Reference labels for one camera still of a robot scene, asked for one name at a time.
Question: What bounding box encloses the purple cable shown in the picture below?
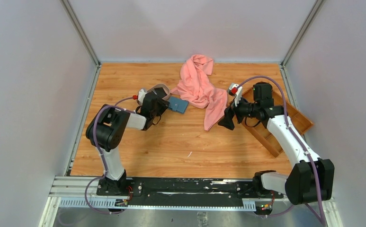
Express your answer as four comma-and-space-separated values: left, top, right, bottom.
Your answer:
235, 76, 328, 226
84, 96, 139, 216

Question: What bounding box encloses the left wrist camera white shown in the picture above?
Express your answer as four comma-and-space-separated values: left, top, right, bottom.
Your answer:
137, 88, 148, 106

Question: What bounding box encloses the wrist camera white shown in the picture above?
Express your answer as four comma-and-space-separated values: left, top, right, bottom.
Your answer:
227, 83, 242, 107
137, 88, 148, 106

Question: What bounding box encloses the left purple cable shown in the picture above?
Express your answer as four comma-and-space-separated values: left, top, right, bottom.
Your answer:
84, 96, 139, 216

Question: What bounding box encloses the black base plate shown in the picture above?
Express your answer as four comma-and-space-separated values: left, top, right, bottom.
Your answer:
96, 177, 284, 208

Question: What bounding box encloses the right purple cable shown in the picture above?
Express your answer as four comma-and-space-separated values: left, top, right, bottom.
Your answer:
235, 76, 328, 226

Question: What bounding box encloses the pink oval tray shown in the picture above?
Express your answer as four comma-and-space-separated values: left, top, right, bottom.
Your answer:
146, 84, 171, 101

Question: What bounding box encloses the aluminium rail frame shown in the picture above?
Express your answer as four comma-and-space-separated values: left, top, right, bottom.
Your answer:
38, 176, 343, 227

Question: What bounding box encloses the wooden compartment tray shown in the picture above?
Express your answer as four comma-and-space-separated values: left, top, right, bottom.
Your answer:
239, 82, 318, 164

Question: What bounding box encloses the blue leather card holder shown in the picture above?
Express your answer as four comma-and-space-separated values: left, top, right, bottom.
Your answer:
168, 96, 189, 114

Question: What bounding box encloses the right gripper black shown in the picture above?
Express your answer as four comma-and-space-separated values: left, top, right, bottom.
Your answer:
218, 93, 259, 130

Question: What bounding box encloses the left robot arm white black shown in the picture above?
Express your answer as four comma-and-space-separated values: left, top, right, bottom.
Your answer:
86, 88, 169, 195

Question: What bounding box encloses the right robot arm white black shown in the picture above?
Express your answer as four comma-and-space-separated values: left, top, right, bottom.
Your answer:
218, 82, 335, 205

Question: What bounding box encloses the pink cloth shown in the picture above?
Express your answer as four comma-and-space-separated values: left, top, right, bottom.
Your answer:
170, 54, 228, 131

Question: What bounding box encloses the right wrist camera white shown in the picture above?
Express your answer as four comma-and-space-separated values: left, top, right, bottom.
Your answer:
227, 83, 242, 107

